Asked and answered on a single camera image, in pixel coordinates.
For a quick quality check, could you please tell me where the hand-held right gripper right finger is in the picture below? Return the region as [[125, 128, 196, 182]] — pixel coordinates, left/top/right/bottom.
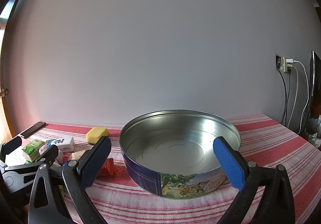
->
[[213, 136, 296, 224]]

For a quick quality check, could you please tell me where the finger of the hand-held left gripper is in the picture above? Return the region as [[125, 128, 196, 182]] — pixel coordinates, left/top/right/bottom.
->
[[37, 145, 59, 165], [0, 136, 23, 165]]

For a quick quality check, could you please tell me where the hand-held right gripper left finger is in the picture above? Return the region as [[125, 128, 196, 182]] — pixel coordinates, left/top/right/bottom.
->
[[28, 136, 112, 224]]

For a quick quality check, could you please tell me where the red snack packet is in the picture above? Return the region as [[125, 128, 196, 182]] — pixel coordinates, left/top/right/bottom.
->
[[97, 158, 116, 177]]

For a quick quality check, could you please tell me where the white blue box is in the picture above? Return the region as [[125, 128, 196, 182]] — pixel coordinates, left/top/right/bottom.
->
[[46, 137, 75, 152]]

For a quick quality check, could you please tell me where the green tissue packet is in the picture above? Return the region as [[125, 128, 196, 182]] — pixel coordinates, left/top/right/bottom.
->
[[22, 139, 46, 163]]

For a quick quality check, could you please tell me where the beige wrapper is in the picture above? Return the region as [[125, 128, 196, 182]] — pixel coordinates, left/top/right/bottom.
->
[[64, 149, 93, 164]]

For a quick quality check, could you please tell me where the plain yellow sponge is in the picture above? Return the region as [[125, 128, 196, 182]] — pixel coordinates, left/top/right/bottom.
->
[[86, 127, 109, 145]]

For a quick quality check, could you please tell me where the round metal cookie tin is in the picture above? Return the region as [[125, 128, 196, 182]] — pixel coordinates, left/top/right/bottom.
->
[[119, 109, 241, 199]]

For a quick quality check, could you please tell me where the black smartphone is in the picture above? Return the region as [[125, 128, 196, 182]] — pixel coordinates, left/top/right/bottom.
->
[[19, 122, 47, 139]]

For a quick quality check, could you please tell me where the wooden door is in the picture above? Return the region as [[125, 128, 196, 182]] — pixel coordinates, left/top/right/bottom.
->
[[0, 0, 29, 139]]

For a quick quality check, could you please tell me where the red striped tablecloth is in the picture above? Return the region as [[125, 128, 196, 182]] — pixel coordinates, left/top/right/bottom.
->
[[10, 113, 321, 224]]

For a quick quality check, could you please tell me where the dark round object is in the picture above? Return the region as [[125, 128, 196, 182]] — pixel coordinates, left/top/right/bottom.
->
[[307, 117, 319, 137]]

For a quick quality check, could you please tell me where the white power adapter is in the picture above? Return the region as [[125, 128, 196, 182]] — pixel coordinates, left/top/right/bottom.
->
[[282, 57, 294, 73]]

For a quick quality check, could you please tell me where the dark monitor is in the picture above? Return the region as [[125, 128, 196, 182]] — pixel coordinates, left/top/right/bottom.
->
[[302, 51, 321, 139]]

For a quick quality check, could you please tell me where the black cable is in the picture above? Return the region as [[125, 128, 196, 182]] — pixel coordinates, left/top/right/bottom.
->
[[279, 70, 287, 125], [284, 71, 292, 124]]

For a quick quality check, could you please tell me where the short white cable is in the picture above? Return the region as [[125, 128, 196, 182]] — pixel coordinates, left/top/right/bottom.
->
[[288, 66, 299, 128]]

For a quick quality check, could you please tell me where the wall socket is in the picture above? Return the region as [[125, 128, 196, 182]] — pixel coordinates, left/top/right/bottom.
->
[[275, 54, 293, 73]]

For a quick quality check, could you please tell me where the long white cable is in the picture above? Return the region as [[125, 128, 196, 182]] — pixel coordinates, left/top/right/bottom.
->
[[292, 60, 310, 135]]

